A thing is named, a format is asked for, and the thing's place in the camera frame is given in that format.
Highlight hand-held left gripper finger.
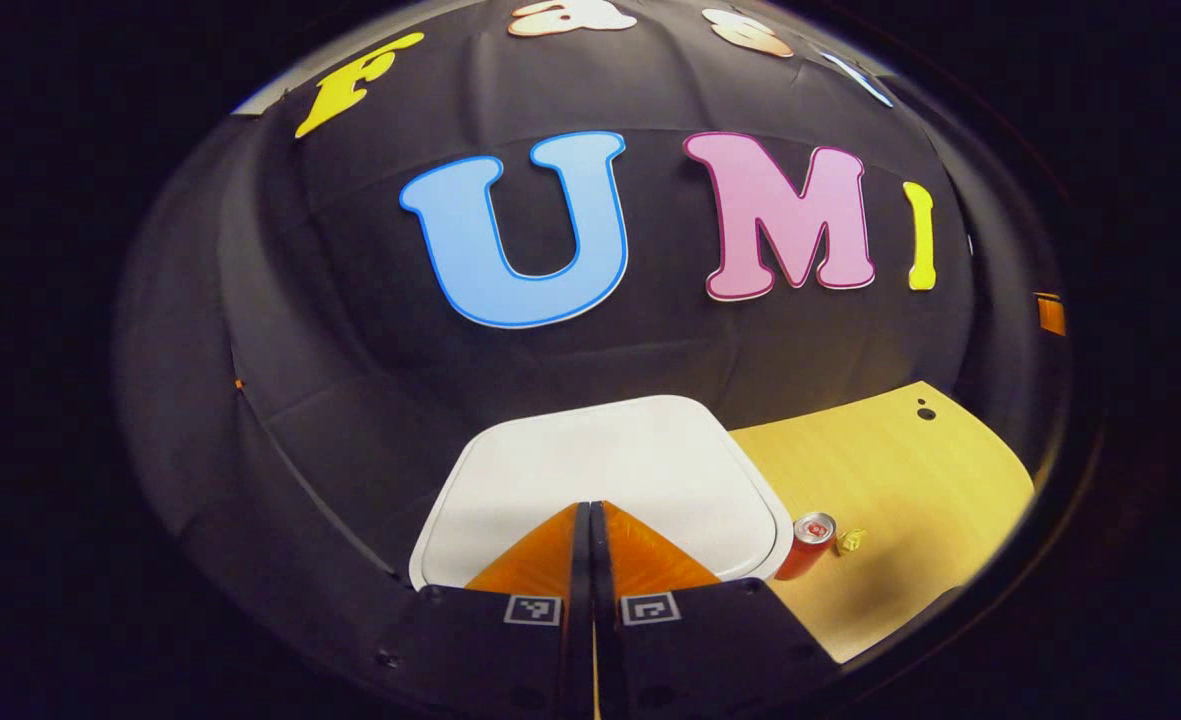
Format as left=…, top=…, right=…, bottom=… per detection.
left=591, top=499, right=842, bottom=720
left=380, top=501, right=592, bottom=720

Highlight white desktop garbage bin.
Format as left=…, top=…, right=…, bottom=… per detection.
left=408, top=394, right=795, bottom=592

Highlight red pop can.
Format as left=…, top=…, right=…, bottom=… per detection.
left=774, top=511, right=839, bottom=583

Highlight black backdrop cloth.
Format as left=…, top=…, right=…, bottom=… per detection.
left=115, top=0, right=1073, bottom=623

